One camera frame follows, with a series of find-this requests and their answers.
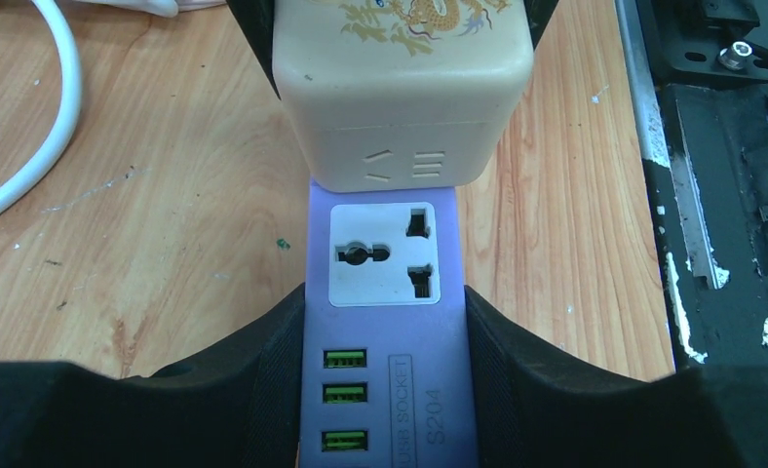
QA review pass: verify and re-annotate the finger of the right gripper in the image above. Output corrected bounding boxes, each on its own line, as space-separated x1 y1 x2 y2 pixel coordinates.
226 0 281 99
525 0 559 48

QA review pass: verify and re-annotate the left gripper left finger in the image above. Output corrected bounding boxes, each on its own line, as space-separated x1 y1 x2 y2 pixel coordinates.
0 288 304 467

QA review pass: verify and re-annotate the beige dragon cube adapter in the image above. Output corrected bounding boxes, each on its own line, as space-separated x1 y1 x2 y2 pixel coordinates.
272 0 534 192

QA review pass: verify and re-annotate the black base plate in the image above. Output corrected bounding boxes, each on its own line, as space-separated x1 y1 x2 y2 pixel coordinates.
617 1 768 369

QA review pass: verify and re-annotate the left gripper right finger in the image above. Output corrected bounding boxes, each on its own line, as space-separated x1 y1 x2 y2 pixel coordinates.
465 289 768 467

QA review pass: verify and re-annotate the purple USB power strip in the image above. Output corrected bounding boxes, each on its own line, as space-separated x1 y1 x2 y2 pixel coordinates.
299 185 479 467

